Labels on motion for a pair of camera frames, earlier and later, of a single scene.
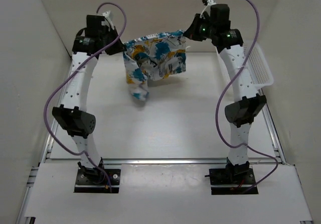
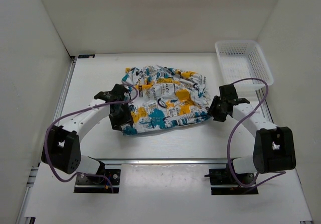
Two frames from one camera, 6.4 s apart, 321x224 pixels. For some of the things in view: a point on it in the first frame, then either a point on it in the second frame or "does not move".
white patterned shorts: x=153 y=57 -> x=161 y=97
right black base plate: x=224 y=176 does not move
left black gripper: x=119 y=47 -> x=127 y=119
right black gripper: x=191 y=33 -> x=212 y=110
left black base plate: x=82 y=185 does not move
